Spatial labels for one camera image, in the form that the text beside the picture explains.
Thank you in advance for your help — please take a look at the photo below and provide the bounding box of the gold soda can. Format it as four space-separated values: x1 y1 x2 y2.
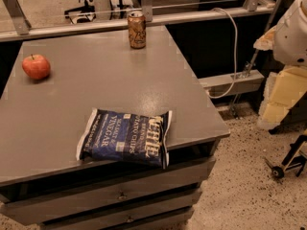
128 11 146 49

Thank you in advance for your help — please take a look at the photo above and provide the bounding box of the metal rail frame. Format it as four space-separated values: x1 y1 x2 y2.
0 0 291 91

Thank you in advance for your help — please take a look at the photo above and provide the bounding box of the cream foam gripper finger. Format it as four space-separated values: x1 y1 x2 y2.
257 65 307 130
253 26 276 51

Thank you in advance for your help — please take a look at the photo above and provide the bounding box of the black office chair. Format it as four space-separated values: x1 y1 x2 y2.
64 0 98 24

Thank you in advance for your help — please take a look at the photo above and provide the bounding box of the red apple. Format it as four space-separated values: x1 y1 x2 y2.
22 55 51 80

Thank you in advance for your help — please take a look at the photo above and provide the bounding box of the blue potato chips bag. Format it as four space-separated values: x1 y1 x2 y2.
76 108 172 169

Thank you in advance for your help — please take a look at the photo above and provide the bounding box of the white cable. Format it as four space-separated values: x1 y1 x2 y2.
207 7 239 100

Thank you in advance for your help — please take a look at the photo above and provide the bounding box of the grey drawer cabinet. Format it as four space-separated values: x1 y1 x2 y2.
0 27 228 230

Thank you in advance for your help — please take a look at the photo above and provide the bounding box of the black wheeled cart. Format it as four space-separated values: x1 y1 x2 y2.
265 134 307 179

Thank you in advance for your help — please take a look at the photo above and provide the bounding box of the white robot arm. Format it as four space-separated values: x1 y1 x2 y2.
253 0 307 130

